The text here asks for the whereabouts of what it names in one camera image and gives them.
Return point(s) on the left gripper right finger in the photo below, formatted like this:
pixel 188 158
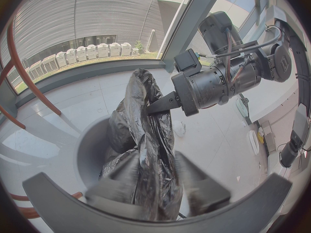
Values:
pixel 201 193

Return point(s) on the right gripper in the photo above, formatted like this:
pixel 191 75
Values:
pixel 209 88

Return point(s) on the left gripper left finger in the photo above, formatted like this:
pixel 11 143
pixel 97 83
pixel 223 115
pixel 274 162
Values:
pixel 116 186

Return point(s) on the white paper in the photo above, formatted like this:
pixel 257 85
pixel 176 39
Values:
pixel 179 129

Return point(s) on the black plastic bag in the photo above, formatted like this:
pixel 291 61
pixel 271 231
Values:
pixel 150 135

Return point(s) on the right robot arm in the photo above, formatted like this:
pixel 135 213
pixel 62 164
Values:
pixel 213 30

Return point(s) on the grey trash bin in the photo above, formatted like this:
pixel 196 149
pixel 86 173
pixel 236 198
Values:
pixel 90 142

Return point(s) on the white cushioned wooden chair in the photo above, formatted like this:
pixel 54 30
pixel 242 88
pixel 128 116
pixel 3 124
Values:
pixel 56 110

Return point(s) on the window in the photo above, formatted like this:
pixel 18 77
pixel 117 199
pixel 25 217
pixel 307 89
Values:
pixel 73 20

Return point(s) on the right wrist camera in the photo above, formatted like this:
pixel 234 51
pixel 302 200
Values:
pixel 188 61

